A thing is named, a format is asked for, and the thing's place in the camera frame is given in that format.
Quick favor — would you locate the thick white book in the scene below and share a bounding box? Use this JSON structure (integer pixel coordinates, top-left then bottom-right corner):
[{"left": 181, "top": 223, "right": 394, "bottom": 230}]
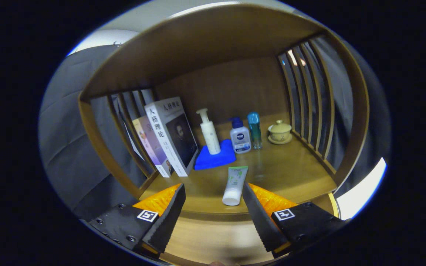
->
[{"left": 144, "top": 97, "right": 199, "bottom": 177}]

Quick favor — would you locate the white and green tube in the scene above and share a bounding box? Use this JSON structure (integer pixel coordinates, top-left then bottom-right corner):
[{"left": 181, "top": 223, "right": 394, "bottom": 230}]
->
[{"left": 222, "top": 166, "right": 249, "bottom": 206}]

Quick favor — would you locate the blue folded cloth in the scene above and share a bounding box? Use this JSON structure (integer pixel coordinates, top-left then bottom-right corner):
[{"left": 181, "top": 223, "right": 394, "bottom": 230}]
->
[{"left": 194, "top": 139, "right": 237, "bottom": 171}]

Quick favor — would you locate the white bottle with blue pump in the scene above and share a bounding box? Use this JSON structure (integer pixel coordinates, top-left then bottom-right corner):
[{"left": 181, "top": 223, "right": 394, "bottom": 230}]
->
[{"left": 229, "top": 117, "right": 251, "bottom": 154}]

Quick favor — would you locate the wooden cabinet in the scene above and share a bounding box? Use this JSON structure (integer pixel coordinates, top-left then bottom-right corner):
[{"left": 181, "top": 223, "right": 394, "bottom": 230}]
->
[{"left": 78, "top": 3, "right": 369, "bottom": 200}]

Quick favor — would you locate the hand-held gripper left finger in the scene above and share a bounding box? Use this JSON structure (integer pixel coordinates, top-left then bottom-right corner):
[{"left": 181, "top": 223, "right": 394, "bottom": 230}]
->
[{"left": 87, "top": 183, "right": 186, "bottom": 258}]

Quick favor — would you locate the yellow lidded teacup with saucer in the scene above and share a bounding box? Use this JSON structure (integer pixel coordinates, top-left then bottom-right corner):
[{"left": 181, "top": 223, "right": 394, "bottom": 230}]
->
[{"left": 268, "top": 120, "right": 293, "bottom": 145}]

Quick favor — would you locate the thin purple book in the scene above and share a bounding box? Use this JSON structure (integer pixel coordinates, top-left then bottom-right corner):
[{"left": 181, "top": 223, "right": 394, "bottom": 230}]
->
[{"left": 132, "top": 116, "right": 175, "bottom": 178}]

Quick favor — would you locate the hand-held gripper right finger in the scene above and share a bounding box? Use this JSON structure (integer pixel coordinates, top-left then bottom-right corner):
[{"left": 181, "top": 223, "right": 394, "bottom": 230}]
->
[{"left": 242, "top": 182, "right": 350, "bottom": 258}]

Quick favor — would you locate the teal bottle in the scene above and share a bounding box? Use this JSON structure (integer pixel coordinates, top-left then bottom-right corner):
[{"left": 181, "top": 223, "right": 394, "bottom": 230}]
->
[{"left": 247, "top": 112, "right": 263, "bottom": 150}]

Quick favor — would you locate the wooden countertop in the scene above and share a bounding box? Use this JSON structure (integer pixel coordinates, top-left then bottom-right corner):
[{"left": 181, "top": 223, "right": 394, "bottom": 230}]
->
[{"left": 139, "top": 113, "right": 337, "bottom": 215}]

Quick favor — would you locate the wooden drawer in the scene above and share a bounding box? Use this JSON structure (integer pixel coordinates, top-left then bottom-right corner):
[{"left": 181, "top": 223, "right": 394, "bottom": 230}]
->
[{"left": 159, "top": 192, "right": 341, "bottom": 266}]

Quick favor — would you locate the white table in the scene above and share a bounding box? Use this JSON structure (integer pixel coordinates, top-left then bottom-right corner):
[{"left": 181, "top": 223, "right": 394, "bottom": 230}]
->
[{"left": 336, "top": 158, "right": 387, "bottom": 221}]

